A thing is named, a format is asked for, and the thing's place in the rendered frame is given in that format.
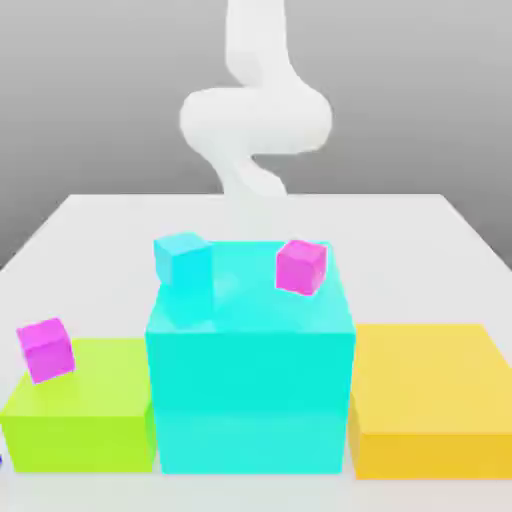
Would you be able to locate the large lime green box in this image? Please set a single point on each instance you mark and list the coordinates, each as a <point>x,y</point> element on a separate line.
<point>86,412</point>

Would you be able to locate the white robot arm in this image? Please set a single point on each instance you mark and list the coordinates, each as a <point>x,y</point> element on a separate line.
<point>256,116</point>

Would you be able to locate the small magenta cube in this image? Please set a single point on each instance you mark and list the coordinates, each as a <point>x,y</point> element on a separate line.
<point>300,268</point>
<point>46,352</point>

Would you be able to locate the large yellow box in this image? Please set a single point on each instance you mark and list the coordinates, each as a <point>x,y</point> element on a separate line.
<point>432,392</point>

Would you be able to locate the small cyan cube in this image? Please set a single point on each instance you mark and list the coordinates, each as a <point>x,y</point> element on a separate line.
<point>182,258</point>

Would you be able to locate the large cyan box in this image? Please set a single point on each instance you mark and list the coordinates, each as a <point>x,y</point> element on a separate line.
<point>250,380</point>

